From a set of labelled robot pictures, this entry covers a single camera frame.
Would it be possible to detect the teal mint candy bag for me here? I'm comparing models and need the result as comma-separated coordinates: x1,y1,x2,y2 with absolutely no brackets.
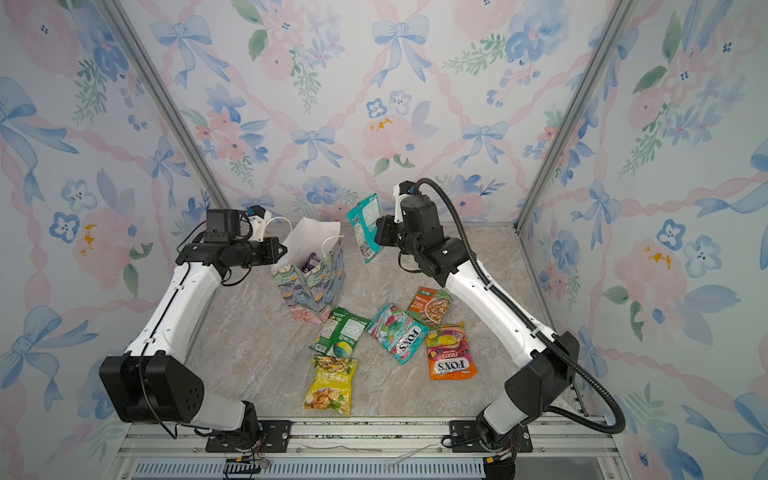
347,193,382,263

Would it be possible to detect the green snack bag back side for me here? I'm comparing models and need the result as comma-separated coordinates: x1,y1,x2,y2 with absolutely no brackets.
309,307,370,359

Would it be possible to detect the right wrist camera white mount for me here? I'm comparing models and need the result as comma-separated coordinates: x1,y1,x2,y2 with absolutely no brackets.
393,181,415,224

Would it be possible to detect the floral paper gift bag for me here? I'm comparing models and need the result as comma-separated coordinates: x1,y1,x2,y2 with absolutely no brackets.
271,218,345,325

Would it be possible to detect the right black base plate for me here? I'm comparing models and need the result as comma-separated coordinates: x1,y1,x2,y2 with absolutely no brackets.
441,420,533,455

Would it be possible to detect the orange Fox's fruits candy bag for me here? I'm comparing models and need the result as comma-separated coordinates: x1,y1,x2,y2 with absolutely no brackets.
425,323,477,381

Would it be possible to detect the right corner aluminium post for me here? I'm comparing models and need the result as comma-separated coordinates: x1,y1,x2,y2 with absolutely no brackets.
514,0,637,236

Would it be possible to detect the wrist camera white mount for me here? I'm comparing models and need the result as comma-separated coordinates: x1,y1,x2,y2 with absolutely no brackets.
245,205,273,242
393,181,415,224

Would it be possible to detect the right black corrugated cable hose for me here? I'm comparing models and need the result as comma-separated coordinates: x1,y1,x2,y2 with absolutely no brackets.
413,177,626,436

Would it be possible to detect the aluminium front frame rail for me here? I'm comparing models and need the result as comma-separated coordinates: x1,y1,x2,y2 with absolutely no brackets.
105,416,629,479

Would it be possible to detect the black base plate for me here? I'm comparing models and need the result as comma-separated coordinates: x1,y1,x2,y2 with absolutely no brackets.
441,420,533,455
205,419,293,454

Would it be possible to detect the left corner aluminium post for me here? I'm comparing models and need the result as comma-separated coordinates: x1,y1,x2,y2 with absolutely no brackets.
96,1,240,209

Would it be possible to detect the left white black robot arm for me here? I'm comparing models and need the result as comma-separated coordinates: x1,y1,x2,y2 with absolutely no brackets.
98,237,287,451

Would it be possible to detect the yellow chips snack bag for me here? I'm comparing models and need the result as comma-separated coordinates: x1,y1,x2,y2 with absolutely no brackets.
303,356,359,416

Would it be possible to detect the corner aluminium post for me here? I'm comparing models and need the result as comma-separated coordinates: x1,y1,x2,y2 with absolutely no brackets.
514,0,637,236
96,1,240,209

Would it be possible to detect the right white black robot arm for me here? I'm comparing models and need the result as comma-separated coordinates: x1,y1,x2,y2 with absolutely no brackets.
375,193,579,451

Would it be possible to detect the green orange noodle snack packet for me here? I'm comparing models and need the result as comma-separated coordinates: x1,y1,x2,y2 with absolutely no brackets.
406,286,453,327

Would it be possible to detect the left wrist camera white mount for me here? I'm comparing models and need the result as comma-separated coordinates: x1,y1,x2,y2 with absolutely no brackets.
245,205,273,242

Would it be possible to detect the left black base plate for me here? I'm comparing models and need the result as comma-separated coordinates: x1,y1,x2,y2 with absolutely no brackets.
205,419,293,454

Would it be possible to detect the teal pink Fox's candy bag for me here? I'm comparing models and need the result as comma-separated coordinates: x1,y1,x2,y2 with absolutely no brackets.
366,303,428,365

